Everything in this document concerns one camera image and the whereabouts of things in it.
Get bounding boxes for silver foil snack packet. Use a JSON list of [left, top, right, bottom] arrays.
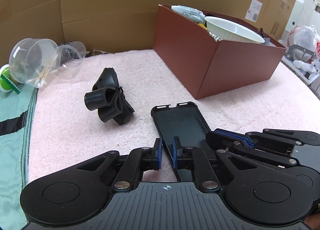
[[171, 5, 205, 23]]

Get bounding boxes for white plastic bowl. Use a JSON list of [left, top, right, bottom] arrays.
[[204, 16, 265, 44]]

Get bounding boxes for black rubber strap bundle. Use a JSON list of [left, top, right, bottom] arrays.
[[83, 67, 136, 126]]

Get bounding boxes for dark red cardboard box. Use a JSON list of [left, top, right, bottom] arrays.
[[153, 5, 286, 99]]

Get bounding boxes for steel wool scrubber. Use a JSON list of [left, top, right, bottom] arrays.
[[57, 44, 81, 64]]

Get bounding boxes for large clear plastic cup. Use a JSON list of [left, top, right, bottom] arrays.
[[9, 38, 57, 86]]

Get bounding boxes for large brown cardboard backdrop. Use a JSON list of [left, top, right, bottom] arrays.
[[1, 0, 296, 64]]

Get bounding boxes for white plastic bag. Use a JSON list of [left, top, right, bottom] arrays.
[[287, 25, 319, 59]]

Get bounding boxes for black phone case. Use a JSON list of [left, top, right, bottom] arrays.
[[150, 101, 213, 183]]

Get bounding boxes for white side table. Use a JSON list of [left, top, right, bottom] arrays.
[[281, 56, 319, 90]]

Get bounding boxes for cotton swabs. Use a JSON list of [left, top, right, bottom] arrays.
[[27, 54, 58, 88]]

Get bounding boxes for small clear plastic cup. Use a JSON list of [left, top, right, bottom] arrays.
[[53, 41, 87, 80]]

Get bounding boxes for mint green cloth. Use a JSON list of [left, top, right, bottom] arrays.
[[1, 85, 37, 229]]

